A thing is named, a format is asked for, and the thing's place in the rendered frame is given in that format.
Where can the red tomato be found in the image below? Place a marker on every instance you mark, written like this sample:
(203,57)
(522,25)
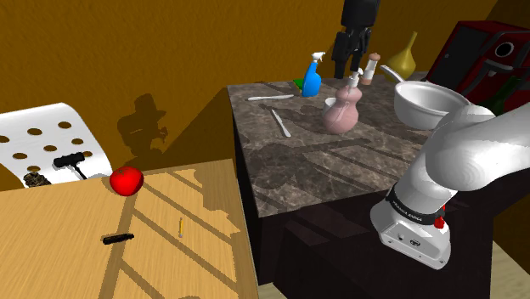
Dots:
(126,181)

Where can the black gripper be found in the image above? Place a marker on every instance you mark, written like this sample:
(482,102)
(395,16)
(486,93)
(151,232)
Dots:
(360,12)

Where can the red coffee machine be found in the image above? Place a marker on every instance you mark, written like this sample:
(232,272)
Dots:
(476,62)

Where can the black remote control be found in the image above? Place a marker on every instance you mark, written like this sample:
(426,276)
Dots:
(118,238)

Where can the dark patterned lump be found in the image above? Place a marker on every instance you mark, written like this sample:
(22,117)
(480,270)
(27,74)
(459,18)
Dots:
(36,179)

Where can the blue spray bottle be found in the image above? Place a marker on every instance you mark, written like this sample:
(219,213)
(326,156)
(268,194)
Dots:
(311,80)

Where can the black hammer-shaped tool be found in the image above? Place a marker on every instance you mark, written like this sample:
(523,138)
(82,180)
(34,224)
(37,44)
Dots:
(69,160)

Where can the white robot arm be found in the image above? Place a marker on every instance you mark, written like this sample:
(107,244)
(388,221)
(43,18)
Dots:
(463,153)

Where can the yellow pencil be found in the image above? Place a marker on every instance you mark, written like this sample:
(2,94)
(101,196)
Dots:
(181,227)

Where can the white table knife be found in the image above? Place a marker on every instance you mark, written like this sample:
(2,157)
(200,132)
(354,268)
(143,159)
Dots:
(281,123)
(269,98)

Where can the dark robot stand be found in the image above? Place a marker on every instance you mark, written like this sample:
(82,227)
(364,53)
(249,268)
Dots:
(331,256)

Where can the pink soap dispenser bottle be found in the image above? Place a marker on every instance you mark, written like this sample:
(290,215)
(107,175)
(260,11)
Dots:
(343,112)

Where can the white bowl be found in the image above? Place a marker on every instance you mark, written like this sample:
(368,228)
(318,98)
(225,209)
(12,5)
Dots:
(422,103)

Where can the white ladle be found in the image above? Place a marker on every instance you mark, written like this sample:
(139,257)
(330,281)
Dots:
(391,73)

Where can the small white cup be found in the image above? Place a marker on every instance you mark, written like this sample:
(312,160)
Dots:
(329,106)

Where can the white brown pepper mill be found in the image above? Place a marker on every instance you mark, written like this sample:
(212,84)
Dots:
(369,70)

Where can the white perforated chair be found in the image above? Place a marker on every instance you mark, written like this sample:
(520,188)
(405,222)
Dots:
(45,124)

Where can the green flat object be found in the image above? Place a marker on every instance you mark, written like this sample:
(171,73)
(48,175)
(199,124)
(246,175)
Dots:
(298,83)

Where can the yellow long-necked vase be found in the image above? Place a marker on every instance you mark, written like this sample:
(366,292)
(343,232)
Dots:
(401,62)

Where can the wooden table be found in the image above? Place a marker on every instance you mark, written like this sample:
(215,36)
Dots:
(54,248)

